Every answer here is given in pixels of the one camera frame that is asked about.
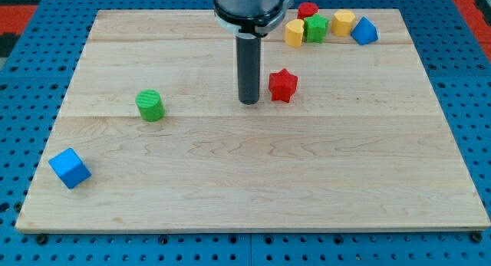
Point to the red cylinder block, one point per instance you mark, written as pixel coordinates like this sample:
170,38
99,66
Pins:
306,9

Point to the blue triangle block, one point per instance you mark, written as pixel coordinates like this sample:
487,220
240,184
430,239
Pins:
365,32

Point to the green star block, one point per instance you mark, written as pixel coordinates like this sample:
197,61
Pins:
316,27

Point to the light wooden board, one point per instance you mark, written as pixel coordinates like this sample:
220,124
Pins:
363,145

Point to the blue cube block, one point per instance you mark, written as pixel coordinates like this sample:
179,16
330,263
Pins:
69,168

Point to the green cylinder block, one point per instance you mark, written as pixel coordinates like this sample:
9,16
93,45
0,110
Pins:
150,106

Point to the yellow heart block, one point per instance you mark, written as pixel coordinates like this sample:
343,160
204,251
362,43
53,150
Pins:
294,31

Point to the red star block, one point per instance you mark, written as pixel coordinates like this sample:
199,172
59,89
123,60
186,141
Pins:
282,85

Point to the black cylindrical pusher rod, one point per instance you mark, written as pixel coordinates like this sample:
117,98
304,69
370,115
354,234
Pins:
248,55

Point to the yellow hexagon block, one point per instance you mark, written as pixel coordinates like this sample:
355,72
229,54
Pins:
342,22

